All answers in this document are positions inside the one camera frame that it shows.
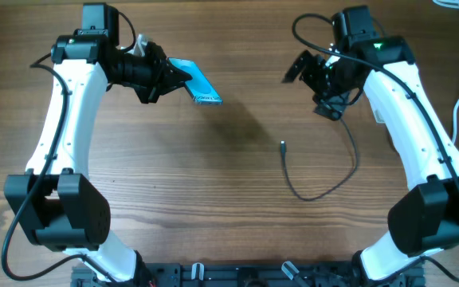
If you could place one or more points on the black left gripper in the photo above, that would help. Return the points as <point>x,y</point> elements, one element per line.
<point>161,76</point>

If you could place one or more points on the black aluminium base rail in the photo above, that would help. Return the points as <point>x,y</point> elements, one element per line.
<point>329,273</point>

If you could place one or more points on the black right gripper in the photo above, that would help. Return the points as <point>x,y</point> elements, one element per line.
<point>331,107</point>

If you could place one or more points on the white power strip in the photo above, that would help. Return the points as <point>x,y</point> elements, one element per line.
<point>378,116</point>

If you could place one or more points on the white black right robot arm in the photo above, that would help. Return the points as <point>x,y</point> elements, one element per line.
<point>362,62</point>

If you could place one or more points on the blue screen Galaxy smartphone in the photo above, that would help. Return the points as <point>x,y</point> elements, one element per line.
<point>200,89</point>

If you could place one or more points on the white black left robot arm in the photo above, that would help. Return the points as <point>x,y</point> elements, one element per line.
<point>53,201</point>

